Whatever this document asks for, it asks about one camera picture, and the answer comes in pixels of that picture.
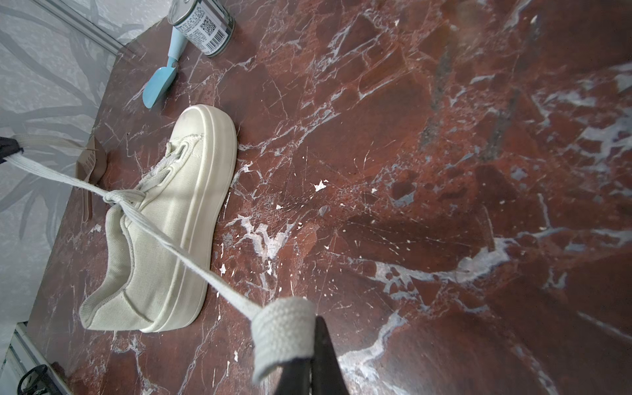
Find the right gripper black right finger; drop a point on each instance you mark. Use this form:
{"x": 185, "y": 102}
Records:
{"x": 326, "y": 374}

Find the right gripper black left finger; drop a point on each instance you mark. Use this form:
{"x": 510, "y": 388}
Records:
{"x": 295, "y": 378}

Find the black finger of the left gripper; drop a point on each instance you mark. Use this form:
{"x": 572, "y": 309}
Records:
{"x": 9, "y": 147}

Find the cream white sneaker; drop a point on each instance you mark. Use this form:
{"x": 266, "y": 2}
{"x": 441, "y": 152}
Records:
{"x": 147, "y": 288}

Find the light blue plastic trowel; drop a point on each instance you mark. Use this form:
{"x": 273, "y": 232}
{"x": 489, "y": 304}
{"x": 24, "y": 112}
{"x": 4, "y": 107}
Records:
{"x": 162, "y": 79}

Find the small silver tin can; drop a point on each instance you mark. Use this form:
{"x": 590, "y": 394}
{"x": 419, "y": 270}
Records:
{"x": 205, "y": 24}

